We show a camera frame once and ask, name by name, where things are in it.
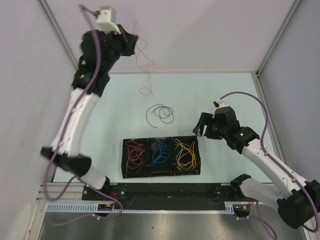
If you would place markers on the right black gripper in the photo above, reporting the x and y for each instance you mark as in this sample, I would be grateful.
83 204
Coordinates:
205 119

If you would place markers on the grey slotted cable duct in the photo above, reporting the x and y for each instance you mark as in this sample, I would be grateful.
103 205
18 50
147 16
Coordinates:
100 208

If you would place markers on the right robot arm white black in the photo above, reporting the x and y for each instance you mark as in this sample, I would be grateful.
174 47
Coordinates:
294 198

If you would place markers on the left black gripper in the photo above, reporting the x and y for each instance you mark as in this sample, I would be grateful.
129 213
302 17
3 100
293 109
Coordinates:
127 40

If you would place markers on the aluminium frame rail front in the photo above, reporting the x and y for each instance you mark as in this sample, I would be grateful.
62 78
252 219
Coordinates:
79 192

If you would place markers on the black three-compartment tray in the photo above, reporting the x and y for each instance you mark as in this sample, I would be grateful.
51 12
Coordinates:
160 157

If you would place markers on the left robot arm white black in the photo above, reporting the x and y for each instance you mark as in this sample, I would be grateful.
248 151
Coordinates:
100 51

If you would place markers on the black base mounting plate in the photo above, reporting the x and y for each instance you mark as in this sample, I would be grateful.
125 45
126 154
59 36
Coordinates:
177 196

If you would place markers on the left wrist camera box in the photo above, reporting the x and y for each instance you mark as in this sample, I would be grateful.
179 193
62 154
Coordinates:
106 17

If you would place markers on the aluminium corner post left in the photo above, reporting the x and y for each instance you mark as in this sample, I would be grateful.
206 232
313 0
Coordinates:
57 30

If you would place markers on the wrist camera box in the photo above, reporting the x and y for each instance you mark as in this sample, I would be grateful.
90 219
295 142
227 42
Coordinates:
219 104
106 17

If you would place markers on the aluminium corner post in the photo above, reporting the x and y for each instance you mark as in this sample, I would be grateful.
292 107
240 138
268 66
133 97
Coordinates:
282 29
57 30

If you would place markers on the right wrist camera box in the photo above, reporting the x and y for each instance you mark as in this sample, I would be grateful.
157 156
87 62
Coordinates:
219 104

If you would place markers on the aluminium corner post right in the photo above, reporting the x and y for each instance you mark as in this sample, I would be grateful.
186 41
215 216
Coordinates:
282 29

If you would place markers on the aluminium side rail right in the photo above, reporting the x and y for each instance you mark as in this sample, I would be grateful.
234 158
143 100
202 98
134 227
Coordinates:
273 134

